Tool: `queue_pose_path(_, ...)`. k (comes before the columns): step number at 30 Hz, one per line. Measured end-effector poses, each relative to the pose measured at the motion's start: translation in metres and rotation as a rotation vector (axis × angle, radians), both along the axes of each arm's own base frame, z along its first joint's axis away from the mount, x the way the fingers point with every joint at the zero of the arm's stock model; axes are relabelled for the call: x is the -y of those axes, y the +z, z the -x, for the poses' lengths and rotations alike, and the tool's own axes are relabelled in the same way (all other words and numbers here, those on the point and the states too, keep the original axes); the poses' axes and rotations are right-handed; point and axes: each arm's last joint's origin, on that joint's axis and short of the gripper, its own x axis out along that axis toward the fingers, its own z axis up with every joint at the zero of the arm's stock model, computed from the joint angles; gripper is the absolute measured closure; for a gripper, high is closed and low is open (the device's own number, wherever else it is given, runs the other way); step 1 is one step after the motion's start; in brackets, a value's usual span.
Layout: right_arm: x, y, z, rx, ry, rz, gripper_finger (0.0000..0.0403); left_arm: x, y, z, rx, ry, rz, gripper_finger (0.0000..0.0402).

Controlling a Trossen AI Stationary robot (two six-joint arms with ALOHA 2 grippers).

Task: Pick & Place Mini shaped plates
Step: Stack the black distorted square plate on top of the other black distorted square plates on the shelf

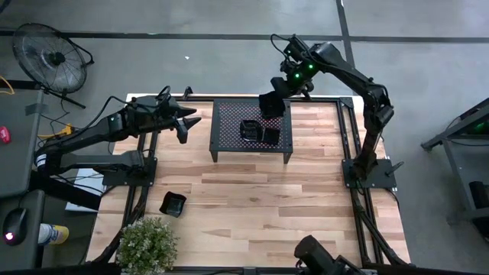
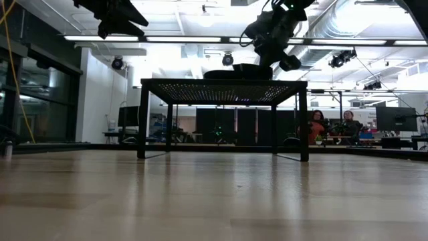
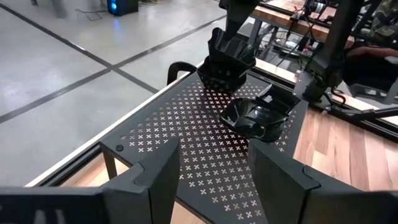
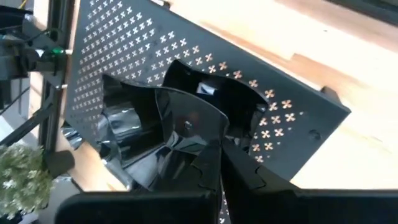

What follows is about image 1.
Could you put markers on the black floor fan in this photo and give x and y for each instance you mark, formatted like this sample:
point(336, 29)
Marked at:
point(49, 57)

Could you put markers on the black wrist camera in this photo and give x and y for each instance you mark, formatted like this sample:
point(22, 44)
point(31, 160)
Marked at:
point(147, 101)
point(272, 105)

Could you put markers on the black clamp lever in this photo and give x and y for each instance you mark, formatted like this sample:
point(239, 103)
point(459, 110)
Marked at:
point(395, 168)
point(187, 92)

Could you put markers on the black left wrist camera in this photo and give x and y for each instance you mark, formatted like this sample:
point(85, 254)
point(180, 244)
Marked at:
point(147, 101)

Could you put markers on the grey metal cart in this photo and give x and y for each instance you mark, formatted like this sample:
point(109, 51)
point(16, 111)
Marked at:
point(458, 160)

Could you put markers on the black cylindrical device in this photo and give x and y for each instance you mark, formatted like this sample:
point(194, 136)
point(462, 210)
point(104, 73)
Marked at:
point(317, 257)

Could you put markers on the black aluminium frame rail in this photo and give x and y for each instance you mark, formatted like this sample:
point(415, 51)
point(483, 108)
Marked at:
point(131, 214)
point(361, 221)
point(237, 98)
point(229, 271)

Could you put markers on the black desk crossbar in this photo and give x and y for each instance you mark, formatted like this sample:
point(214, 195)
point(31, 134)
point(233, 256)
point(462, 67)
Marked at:
point(65, 191)

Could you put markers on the white-flowered plant in black pot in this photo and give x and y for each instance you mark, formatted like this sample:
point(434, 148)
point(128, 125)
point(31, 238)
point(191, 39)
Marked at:
point(147, 246)

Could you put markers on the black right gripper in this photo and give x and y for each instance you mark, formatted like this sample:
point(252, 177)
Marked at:
point(296, 80)

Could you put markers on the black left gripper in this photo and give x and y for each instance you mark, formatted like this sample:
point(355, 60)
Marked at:
point(147, 118)

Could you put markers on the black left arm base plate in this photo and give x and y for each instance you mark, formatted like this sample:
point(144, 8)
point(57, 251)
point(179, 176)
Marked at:
point(118, 178)

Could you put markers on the grey operator desk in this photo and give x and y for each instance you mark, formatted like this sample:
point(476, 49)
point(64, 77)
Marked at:
point(19, 160)

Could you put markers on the white paper sheet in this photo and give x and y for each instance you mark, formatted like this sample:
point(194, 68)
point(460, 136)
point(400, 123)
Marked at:
point(88, 187)

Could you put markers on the small red object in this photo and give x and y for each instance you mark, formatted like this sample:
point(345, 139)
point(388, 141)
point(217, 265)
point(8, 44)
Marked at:
point(4, 134)

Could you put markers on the black perforated metal shelf riser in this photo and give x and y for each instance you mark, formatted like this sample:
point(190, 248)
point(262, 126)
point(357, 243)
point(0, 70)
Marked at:
point(229, 130)

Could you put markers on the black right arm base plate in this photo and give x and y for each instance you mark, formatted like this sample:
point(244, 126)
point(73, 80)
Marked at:
point(382, 177)

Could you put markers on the white and yellow spray can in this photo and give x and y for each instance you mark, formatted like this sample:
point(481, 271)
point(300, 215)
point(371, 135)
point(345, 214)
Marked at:
point(53, 234)

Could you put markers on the black wavy square mini plate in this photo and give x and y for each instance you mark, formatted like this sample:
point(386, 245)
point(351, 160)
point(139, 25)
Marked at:
point(172, 205)
point(251, 131)

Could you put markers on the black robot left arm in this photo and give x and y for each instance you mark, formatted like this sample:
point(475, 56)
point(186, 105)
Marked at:
point(84, 137)

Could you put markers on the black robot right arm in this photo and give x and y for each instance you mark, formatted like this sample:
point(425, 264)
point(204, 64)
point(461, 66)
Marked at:
point(355, 80)

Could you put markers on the small black box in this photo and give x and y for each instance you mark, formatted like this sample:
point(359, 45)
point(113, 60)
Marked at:
point(478, 193)

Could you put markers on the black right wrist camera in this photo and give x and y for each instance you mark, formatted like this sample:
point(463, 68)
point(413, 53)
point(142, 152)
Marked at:
point(272, 105)

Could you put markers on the black computer mouse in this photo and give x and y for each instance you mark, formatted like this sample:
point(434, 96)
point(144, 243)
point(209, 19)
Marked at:
point(15, 225)

